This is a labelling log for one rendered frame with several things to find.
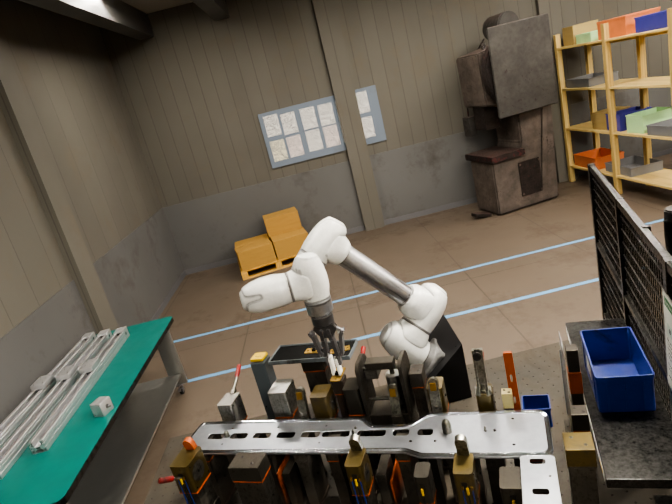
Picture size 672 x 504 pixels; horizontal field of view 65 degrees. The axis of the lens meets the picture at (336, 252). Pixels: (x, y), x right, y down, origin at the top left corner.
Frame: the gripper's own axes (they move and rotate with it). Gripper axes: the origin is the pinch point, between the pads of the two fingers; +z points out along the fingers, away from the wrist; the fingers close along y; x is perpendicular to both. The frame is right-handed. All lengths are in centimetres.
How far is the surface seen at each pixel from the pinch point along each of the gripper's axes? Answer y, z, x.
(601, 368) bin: -87, 26, -28
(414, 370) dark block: -22.1, 16.9, -20.1
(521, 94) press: -95, -24, -567
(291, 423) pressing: 27.6, 28.9, -6.9
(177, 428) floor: 203, 129, -139
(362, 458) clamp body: -8.4, 24.3, 18.3
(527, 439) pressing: -59, 29, 5
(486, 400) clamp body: -47, 26, -13
